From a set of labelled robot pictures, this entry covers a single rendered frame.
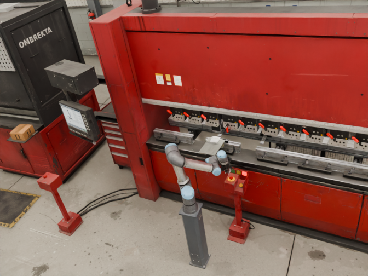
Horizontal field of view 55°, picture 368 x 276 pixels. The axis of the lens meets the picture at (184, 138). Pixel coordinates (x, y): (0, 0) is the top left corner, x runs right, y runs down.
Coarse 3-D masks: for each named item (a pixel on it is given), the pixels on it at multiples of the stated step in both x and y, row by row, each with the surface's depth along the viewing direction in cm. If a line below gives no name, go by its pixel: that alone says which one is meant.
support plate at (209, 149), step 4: (208, 140) 373; (220, 140) 370; (224, 140) 369; (204, 144) 369; (208, 144) 368; (212, 144) 367; (216, 144) 366; (220, 144) 365; (204, 148) 362; (208, 148) 362; (212, 148) 360; (216, 148) 360; (200, 152) 358; (204, 152) 357; (208, 152) 356; (212, 152) 355; (216, 152) 354
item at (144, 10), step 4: (144, 0) 323; (148, 0) 322; (152, 0) 323; (156, 0) 326; (144, 4) 326; (148, 4) 324; (152, 4) 325; (156, 4) 327; (144, 8) 329; (148, 8) 326; (152, 8) 327; (156, 8) 326; (160, 8) 331; (144, 12) 328; (148, 12) 326; (152, 12) 326; (156, 12) 328
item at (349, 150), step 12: (204, 120) 409; (216, 132) 401; (228, 132) 393; (240, 132) 385; (288, 144) 365; (300, 144) 358; (312, 144) 352; (324, 144) 346; (348, 144) 338; (360, 156) 335
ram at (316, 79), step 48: (144, 48) 347; (192, 48) 321; (240, 48) 299; (288, 48) 280; (336, 48) 263; (144, 96) 384; (192, 96) 353; (240, 96) 326; (288, 96) 304; (336, 96) 284
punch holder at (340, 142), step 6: (330, 132) 304; (336, 132) 302; (342, 132) 299; (348, 132) 297; (330, 138) 307; (336, 138) 305; (342, 138) 302; (330, 144) 311; (336, 144) 308; (342, 144) 305
